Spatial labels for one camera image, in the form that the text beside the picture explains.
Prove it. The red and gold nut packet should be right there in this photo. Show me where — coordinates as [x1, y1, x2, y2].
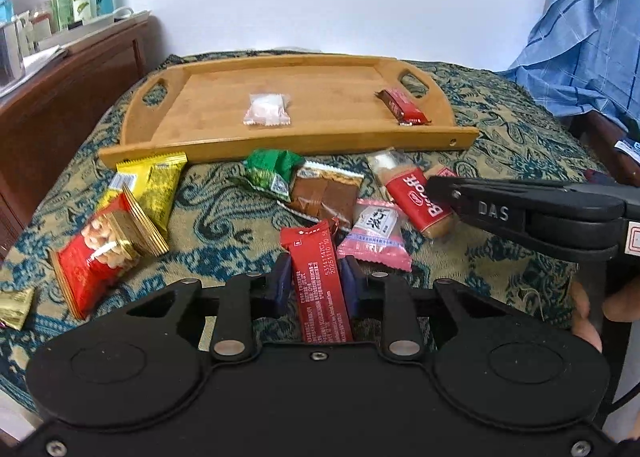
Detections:
[49, 192, 171, 320]

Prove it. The wooden cabinet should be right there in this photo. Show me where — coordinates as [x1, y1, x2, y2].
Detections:
[0, 17, 163, 258]

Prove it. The wooden serving tray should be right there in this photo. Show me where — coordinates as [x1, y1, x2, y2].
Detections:
[99, 54, 481, 168]

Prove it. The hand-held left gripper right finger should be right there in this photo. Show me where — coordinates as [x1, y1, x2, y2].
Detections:
[341, 256, 506, 361]

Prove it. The dark wooden furniture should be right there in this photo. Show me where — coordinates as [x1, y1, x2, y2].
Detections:
[565, 109, 640, 182]

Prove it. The brown wafer packet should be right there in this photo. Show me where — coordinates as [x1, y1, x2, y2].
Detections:
[280, 162, 366, 238]

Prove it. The white plastic tray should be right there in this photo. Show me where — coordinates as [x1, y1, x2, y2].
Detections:
[37, 9, 151, 52]

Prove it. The small gold wrapper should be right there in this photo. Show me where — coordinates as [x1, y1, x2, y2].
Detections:
[0, 286, 36, 332]

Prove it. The red biscuit packet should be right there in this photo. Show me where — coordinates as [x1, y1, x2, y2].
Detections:
[366, 149, 463, 240]

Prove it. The yellow barcode snack packet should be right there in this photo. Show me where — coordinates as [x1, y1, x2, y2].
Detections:
[97, 169, 146, 212]

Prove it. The white candy packet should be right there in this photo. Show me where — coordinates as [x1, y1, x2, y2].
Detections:
[243, 93, 292, 128]

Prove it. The pink candy packet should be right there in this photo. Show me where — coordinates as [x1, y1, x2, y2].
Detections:
[337, 198, 413, 273]

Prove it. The green snack packet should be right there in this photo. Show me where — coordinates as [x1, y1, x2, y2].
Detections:
[243, 149, 306, 202]

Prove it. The person's right hand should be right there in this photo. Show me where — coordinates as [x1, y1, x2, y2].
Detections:
[570, 282, 640, 353]

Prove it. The stack of papers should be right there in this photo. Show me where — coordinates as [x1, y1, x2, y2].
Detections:
[0, 47, 68, 98]

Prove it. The red snack bar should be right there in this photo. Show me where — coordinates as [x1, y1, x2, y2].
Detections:
[280, 218, 355, 344]

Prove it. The yellow patterned snack packet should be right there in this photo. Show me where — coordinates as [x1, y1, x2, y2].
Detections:
[116, 152, 188, 238]

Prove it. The small red bar in tray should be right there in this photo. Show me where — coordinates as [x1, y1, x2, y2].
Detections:
[376, 88, 432, 126]

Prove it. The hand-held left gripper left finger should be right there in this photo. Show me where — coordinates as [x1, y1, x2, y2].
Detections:
[125, 253, 294, 363]

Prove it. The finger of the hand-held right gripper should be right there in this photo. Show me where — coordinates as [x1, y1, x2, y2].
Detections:
[427, 176, 627, 264]

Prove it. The blue checked cloth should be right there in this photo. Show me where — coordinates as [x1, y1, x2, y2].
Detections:
[505, 0, 640, 132]

